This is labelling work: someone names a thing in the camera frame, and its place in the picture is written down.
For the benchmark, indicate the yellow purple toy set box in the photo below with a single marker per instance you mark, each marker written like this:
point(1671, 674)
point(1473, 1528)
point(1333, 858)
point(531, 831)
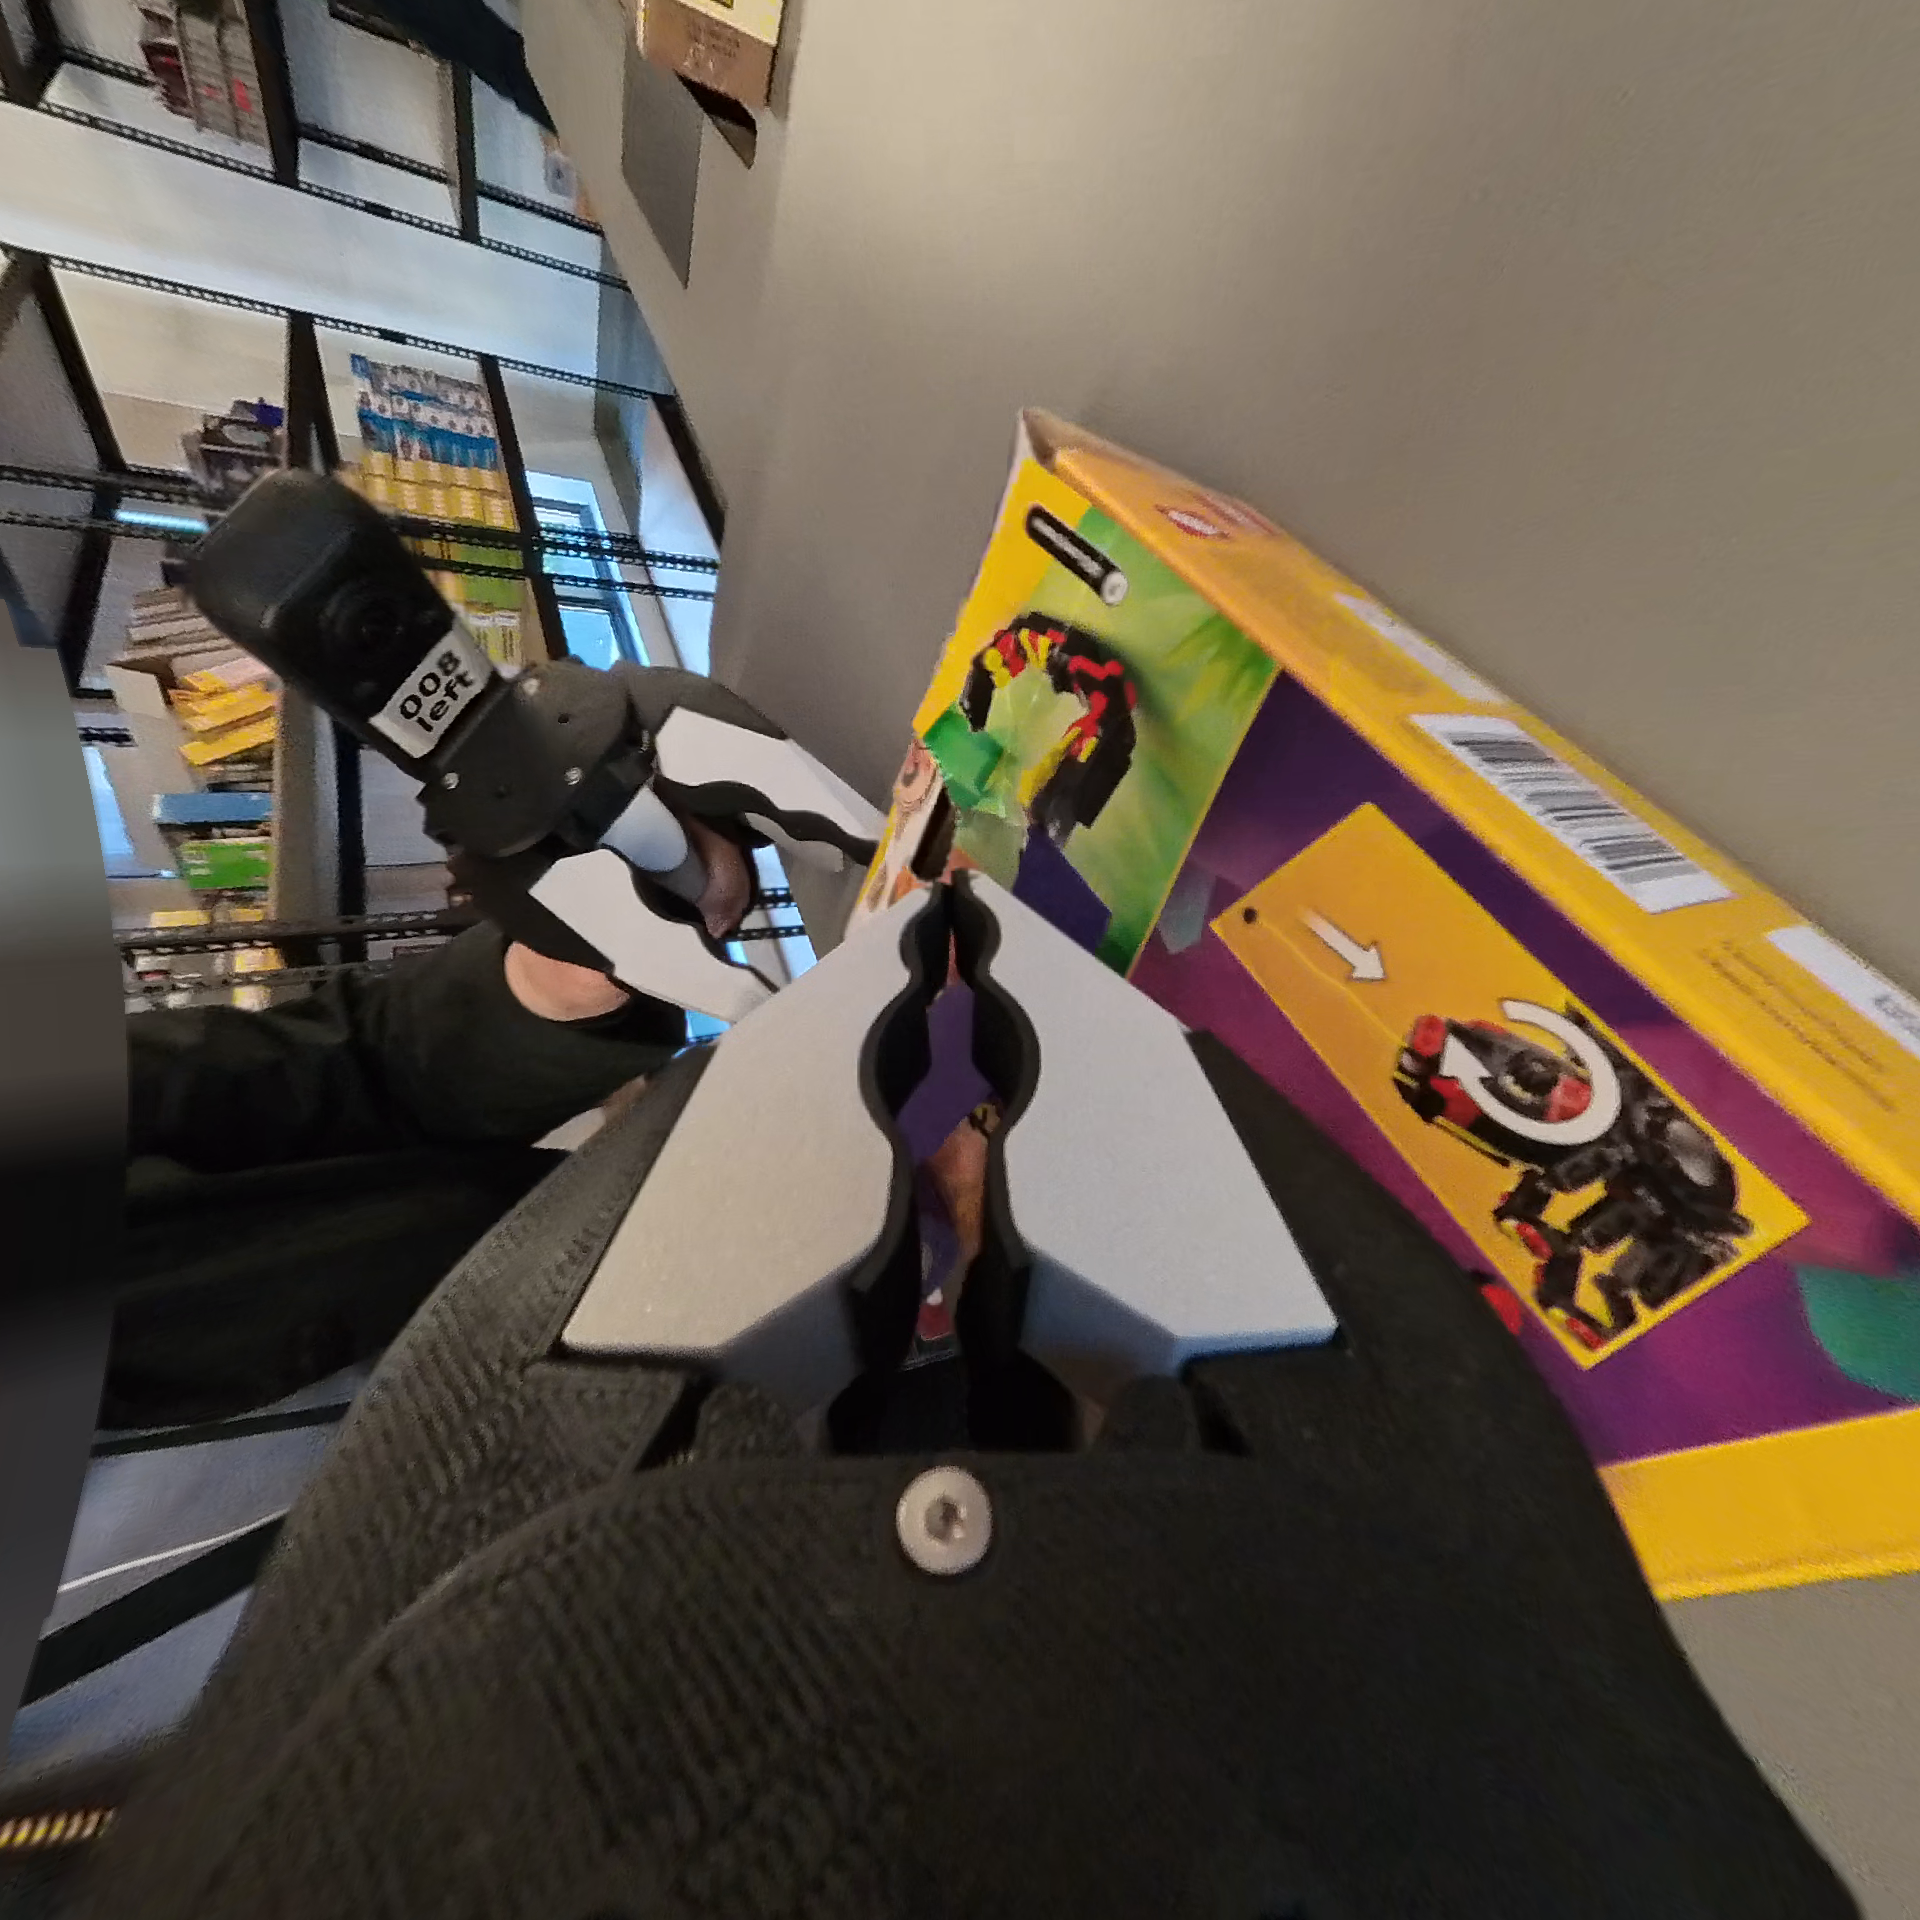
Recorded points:
point(1350, 901)

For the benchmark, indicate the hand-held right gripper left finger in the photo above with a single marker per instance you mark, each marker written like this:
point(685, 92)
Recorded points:
point(734, 1200)

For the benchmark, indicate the person's left hand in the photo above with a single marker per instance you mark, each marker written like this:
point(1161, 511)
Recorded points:
point(563, 986)

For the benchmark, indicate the person's left forearm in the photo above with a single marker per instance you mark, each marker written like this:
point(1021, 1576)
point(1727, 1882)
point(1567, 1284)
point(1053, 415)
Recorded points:
point(374, 1064)

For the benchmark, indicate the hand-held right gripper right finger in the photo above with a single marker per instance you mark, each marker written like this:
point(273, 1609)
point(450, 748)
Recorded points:
point(1155, 1200)

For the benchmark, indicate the stack of blue yellow boxes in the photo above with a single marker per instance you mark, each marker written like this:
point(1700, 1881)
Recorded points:
point(435, 450)

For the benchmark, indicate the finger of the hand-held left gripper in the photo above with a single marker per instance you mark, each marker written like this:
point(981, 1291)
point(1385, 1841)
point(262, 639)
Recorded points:
point(631, 930)
point(750, 781)

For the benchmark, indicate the person's white shirt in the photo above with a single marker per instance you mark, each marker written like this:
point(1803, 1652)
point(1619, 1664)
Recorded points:
point(165, 1515)

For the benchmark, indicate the brown cardboard box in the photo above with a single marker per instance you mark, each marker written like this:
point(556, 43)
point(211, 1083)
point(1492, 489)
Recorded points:
point(704, 45)

